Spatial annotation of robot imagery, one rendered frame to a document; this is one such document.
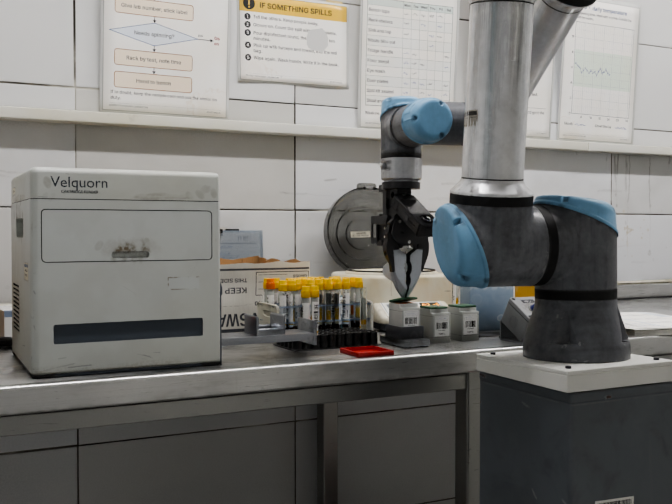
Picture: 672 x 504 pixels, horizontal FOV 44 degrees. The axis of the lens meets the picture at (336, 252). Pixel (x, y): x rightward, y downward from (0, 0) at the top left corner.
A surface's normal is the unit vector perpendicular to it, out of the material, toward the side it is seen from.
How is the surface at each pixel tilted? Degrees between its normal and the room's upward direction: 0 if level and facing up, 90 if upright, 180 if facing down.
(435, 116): 90
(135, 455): 90
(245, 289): 91
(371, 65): 94
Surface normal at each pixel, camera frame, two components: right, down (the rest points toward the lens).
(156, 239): 0.45, 0.02
